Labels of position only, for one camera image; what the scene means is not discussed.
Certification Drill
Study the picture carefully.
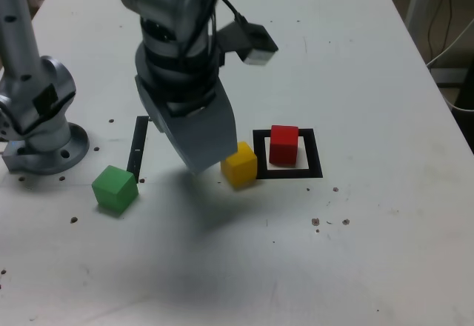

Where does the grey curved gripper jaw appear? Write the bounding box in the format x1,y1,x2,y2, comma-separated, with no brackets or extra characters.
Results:
135,76,238,176

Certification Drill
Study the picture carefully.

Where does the green cube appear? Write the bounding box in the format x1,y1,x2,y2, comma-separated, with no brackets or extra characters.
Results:
91,165,139,216

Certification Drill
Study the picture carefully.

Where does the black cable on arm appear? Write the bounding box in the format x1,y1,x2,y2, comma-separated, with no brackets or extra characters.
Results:
218,0,250,27

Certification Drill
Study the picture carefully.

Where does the red cube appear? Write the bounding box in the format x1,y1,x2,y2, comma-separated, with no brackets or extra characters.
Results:
269,124,299,167

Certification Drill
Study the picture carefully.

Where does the grey box on floor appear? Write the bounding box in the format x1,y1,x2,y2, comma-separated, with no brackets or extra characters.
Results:
429,67,468,88

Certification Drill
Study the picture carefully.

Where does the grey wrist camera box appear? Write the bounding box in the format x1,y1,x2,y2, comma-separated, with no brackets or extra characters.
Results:
216,23,279,67

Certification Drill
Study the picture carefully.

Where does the black tape square outline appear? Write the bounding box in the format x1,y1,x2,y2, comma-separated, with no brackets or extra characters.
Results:
252,128,324,179

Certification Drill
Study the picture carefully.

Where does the yellow cube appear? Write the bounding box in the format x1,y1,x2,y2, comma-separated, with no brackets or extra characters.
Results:
221,141,258,190

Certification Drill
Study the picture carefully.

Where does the black tape strip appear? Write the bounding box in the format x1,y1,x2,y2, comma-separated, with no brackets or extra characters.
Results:
127,116,150,184

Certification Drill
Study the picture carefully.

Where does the white cable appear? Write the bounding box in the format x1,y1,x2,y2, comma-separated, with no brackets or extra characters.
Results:
442,85,474,113
425,18,474,68

